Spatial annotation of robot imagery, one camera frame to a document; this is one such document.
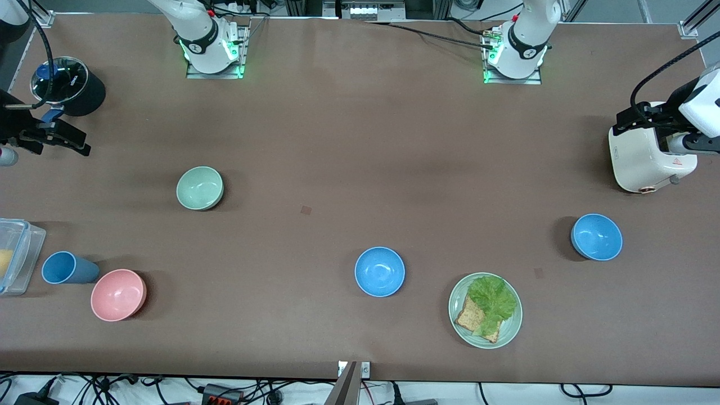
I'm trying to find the grey camera mount strut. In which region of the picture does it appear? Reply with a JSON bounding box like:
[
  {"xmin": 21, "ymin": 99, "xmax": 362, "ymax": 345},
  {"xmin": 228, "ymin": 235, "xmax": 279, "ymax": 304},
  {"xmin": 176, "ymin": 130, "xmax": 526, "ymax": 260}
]
[{"xmin": 325, "ymin": 361, "xmax": 361, "ymax": 405}]

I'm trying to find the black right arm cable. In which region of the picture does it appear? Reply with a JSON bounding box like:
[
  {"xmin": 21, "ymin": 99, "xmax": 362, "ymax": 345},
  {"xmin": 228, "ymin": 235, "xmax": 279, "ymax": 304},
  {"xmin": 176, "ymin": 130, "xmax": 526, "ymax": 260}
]
[{"xmin": 16, "ymin": 0, "xmax": 55, "ymax": 109}]

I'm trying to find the green plate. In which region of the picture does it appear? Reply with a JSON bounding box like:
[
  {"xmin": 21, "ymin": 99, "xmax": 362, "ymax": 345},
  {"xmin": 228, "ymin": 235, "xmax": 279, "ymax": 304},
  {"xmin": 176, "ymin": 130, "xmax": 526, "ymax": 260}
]
[{"xmin": 448, "ymin": 272, "xmax": 523, "ymax": 349}]

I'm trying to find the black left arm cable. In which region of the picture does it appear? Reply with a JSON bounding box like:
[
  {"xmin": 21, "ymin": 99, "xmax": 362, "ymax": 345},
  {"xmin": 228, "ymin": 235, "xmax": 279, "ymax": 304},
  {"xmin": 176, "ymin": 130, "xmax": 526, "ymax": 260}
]
[{"xmin": 630, "ymin": 45, "xmax": 720, "ymax": 122}]

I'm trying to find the clear plastic container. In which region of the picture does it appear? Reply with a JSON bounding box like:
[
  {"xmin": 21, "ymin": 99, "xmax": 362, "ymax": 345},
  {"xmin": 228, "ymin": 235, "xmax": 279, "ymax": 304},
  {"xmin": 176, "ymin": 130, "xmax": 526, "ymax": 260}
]
[{"xmin": 0, "ymin": 218, "xmax": 47, "ymax": 296}]

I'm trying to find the long black table cable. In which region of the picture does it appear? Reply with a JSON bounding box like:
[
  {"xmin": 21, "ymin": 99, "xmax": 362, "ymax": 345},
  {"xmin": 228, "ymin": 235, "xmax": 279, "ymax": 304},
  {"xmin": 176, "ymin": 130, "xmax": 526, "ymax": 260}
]
[{"xmin": 364, "ymin": 20, "xmax": 497, "ymax": 50}]

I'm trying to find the brown bread slice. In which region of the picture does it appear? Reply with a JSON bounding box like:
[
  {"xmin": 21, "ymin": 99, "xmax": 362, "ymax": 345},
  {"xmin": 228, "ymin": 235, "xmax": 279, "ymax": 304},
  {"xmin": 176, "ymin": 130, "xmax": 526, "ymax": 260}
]
[{"xmin": 454, "ymin": 295, "xmax": 501, "ymax": 344}]

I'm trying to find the pink bowl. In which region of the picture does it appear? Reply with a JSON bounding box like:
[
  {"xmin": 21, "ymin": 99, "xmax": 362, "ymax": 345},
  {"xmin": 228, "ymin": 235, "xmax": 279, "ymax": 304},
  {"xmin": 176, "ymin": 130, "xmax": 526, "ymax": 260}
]
[{"xmin": 91, "ymin": 269, "xmax": 148, "ymax": 322}]

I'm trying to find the black power adapter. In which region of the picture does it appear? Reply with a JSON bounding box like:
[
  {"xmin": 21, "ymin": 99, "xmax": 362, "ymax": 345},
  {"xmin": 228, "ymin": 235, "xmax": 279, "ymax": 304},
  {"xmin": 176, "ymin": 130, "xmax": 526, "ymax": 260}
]
[{"xmin": 13, "ymin": 391, "xmax": 60, "ymax": 405}]

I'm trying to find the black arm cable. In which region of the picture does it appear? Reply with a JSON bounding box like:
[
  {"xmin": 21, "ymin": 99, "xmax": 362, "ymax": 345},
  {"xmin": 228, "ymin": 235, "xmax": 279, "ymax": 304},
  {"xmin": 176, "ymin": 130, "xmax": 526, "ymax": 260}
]
[
  {"xmin": 16, "ymin": 0, "xmax": 55, "ymax": 109},
  {"xmin": 630, "ymin": 45, "xmax": 720, "ymax": 122}
]

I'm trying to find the blue bowl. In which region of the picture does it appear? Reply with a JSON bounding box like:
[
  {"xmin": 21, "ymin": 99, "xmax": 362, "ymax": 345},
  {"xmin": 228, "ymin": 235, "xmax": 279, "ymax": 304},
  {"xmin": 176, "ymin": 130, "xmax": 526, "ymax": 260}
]
[
  {"xmin": 570, "ymin": 213, "xmax": 624, "ymax": 262},
  {"xmin": 354, "ymin": 246, "xmax": 406, "ymax": 298}
]

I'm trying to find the green bowl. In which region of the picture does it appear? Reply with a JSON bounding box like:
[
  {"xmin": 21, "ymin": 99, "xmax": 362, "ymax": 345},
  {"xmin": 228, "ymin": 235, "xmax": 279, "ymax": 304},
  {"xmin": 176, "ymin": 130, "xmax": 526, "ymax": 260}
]
[{"xmin": 176, "ymin": 166, "xmax": 224, "ymax": 212}]

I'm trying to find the black pot with blue handle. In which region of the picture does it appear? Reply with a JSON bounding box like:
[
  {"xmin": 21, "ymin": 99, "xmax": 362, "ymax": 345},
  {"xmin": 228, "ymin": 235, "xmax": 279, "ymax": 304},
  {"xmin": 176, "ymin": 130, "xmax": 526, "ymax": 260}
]
[{"xmin": 29, "ymin": 56, "xmax": 106, "ymax": 123}]

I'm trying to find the green lettuce leaf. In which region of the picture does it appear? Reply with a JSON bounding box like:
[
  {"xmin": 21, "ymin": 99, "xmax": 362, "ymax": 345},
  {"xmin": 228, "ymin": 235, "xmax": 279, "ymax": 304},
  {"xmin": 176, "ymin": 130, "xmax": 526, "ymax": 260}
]
[{"xmin": 468, "ymin": 275, "xmax": 518, "ymax": 338}]

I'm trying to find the black looped floor cable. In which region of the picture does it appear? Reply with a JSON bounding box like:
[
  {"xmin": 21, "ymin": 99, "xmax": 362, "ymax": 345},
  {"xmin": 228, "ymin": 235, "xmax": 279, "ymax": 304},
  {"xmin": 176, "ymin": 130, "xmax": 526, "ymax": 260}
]
[{"xmin": 560, "ymin": 384, "xmax": 614, "ymax": 398}]

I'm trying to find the aluminium frame rail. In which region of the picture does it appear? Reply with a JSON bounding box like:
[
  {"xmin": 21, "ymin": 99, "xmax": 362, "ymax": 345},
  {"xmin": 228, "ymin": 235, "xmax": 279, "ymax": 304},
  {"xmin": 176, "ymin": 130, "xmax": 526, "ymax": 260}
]
[{"xmin": 678, "ymin": 0, "xmax": 720, "ymax": 39}]

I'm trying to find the blue cup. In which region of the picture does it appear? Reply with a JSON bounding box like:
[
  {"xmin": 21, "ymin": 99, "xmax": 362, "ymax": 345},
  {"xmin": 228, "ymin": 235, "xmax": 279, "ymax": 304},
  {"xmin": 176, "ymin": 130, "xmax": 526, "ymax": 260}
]
[{"xmin": 41, "ymin": 251, "xmax": 101, "ymax": 285}]

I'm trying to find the grey equipment box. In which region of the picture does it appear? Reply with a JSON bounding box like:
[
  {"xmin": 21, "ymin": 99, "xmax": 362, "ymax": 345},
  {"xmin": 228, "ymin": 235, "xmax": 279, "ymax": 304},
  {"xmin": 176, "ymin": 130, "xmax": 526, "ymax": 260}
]
[{"xmin": 323, "ymin": 0, "xmax": 407, "ymax": 21}]

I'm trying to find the black orange power strip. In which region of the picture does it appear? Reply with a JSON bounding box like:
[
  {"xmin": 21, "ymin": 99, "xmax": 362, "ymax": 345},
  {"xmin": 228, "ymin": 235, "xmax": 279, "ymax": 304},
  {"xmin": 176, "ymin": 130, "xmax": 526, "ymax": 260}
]
[{"xmin": 201, "ymin": 384, "xmax": 244, "ymax": 405}]

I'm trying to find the white toaster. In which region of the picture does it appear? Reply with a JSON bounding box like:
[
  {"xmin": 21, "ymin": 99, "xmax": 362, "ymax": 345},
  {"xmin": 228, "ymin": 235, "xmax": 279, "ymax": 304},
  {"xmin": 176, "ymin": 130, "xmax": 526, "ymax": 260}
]
[{"xmin": 609, "ymin": 101, "xmax": 699, "ymax": 194}]

